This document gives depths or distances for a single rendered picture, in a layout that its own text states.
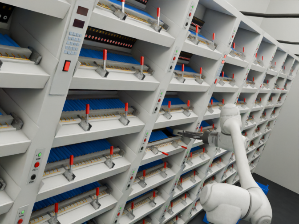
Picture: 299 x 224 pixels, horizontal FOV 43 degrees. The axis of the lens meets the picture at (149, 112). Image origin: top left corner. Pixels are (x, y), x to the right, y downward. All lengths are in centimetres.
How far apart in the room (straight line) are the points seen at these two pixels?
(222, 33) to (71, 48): 137
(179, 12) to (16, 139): 90
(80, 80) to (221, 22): 132
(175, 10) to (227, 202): 85
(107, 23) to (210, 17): 123
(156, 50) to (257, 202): 79
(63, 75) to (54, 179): 43
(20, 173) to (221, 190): 85
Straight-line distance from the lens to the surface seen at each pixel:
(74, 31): 110
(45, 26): 112
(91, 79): 124
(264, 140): 584
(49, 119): 116
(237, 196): 168
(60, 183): 139
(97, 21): 118
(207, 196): 165
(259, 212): 172
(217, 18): 236
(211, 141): 223
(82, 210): 167
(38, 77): 106
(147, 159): 193
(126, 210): 217
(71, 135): 128
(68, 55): 111
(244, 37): 302
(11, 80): 101
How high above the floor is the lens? 155
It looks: 12 degrees down
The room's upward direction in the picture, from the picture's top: 20 degrees clockwise
